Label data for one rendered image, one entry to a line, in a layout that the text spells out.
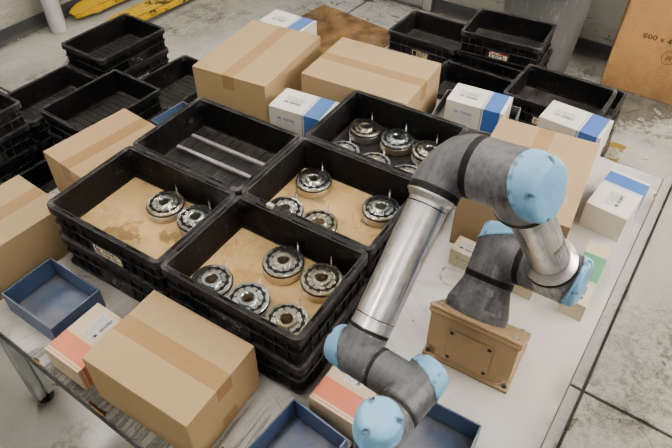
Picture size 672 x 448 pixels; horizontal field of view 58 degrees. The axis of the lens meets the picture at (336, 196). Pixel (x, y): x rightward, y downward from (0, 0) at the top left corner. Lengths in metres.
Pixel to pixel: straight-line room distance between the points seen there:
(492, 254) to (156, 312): 0.78
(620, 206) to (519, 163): 0.95
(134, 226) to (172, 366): 0.49
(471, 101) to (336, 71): 0.47
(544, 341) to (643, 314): 1.17
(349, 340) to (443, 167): 0.34
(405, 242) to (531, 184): 0.24
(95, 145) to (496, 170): 1.33
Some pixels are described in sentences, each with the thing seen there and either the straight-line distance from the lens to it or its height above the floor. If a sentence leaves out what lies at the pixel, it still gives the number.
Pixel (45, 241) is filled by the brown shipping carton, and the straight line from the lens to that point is 1.85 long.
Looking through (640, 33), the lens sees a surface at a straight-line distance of 4.07.
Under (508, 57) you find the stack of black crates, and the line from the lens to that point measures 3.13.
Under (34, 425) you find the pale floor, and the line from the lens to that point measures 2.48.
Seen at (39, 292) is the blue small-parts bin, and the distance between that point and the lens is 1.85.
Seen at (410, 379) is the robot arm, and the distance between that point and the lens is 1.04.
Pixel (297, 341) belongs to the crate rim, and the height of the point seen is 0.93.
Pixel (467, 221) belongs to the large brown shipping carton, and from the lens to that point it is 1.75.
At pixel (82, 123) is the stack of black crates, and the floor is 0.49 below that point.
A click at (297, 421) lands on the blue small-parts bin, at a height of 0.70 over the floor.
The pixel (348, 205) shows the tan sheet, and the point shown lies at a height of 0.83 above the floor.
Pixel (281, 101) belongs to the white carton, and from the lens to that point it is 2.05.
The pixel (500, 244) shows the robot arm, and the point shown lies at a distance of 1.44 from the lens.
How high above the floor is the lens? 2.00
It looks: 42 degrees down
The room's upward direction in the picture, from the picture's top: straight up
